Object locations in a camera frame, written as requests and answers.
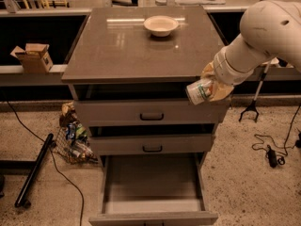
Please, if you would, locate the grey drawer cabinet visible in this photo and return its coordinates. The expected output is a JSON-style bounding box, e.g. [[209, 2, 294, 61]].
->
[[61, 6, 242, 226]]

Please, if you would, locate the black metal floor bar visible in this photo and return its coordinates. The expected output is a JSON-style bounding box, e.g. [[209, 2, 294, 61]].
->
[[14, 134, 54, 208]]

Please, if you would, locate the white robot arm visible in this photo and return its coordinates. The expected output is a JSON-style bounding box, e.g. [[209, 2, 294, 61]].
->
[[199, 0, 301, 101]]

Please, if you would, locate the grey top drawer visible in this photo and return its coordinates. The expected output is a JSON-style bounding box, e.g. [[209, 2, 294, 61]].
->
[[73, 100, 230, 127]]

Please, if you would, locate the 7up soda can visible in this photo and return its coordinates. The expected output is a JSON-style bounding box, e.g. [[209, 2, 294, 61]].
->
[[186, 78, 213, 105]]

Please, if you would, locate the brown cardboard box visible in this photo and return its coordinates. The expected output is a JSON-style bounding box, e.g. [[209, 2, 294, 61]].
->
[[10, 43, 53, 73]]

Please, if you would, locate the grey open bottom drawer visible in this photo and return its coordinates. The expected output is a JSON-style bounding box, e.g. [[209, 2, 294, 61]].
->
[[89, 153, 218, 226]]

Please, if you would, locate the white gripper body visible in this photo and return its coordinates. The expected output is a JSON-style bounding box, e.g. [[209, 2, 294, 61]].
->
[[214, 46, 253, 86]]

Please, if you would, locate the white paper bowl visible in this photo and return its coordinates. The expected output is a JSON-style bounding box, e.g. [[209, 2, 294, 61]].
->
[[144, 16, 179, 37]]

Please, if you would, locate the reacher grabber tool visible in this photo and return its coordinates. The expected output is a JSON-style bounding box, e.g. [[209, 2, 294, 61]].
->
[[239, 62, 271, 121]]

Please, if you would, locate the grey middle drawer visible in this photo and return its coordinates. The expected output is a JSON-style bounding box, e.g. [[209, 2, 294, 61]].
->
[[89, 134, 214, 155]]

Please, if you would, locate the black power adapter with cable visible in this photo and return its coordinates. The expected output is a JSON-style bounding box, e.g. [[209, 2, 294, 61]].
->
[[251, 107, 300, 169]]

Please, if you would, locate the black floor cable left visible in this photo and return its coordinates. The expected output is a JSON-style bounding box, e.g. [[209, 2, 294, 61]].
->
[[0, 88, 86, 226]]

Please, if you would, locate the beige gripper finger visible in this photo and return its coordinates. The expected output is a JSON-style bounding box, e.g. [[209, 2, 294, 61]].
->
[[200, 62, 215, 80], [209, 80, 234, 102]]

